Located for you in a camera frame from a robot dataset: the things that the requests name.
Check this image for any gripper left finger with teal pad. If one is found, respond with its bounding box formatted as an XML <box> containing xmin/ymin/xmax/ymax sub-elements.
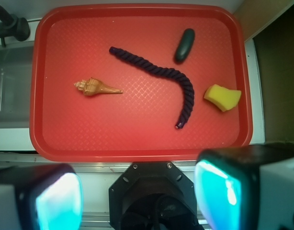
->
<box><xmin>0</xmin><ymin>163</ymin><xmax>83</xmax><ymax>230</ymax></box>

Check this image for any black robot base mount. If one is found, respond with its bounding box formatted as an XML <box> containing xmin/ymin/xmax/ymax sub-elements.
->
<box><xmin>108</xmin><ymin>161</ymin><xmax>203</xmax><ymax>230</ymax></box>

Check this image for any red plastic tray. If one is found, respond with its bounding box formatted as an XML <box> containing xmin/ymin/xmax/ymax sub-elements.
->
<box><xmin>29</xmin><ymin>3</ymin><xmax>253</xmax><ymax>162</ymax></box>

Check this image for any yellow sponge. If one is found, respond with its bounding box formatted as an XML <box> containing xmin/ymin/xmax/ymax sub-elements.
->
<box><xmin>204</xmin><ymin>84</ymin><xmax>242</xmax><ymax>112</ymax></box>

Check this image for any grey sink basin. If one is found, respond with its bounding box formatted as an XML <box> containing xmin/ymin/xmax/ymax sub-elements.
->
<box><xmin>0</xmin><ymin>42</ymin><xmax>34</xmax><ymax>128</ymax></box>

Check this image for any brown cardboard box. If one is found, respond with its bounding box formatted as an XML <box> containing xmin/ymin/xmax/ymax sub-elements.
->
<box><xmin>234</xmin><ymin>0</ymin><xmax>294</xmax><ymax>42</ymax></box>

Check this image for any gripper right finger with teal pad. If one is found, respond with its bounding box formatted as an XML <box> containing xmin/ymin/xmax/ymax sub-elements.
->
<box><xmin>194</xmin><ymin>144</ymin><xmax>294</xmax><ymax>230</ymax></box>

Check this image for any tan spiral sea shell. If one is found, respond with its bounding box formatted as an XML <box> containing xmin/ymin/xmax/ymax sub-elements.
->
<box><xmin>74</xmin><ymin>78</ymin><xmax>123</xmax><ymax>96</ymax></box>

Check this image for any dark purple twisted rope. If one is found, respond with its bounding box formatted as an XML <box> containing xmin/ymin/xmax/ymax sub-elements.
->
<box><xmin>109</xmin><ymin>46</ymin><xmax>195</xmax><ymax>129</ymax></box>

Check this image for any grey sink faucet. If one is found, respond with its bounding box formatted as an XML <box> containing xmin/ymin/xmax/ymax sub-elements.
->
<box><xmin>0</xmin><ymin>5</ymin><xmax>31</xmax><ymax>47</ymax></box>

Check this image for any dark green oblong pickle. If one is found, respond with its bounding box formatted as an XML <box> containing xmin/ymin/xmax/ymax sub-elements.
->
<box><xmin>174</xmin><ymin>28</ymin><xmax>195</xmax><ymax>63</ymax></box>

